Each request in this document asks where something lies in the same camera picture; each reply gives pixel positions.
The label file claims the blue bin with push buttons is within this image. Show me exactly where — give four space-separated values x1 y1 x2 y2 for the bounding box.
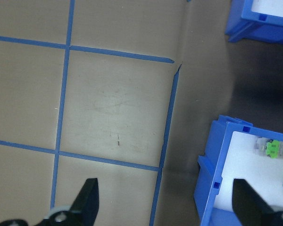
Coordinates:
193 114 283 226

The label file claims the blue bin with capacitors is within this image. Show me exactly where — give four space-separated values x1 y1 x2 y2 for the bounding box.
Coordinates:
225 0 283 43

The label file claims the pile of small electrical parts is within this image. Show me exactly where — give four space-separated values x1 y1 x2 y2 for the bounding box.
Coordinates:
214 131 283 214

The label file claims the white foam liner under capacitors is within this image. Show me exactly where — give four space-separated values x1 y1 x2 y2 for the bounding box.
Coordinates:
251 0 283 18

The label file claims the green push button switch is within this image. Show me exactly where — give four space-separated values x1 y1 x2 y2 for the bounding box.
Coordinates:
254 137 283 160

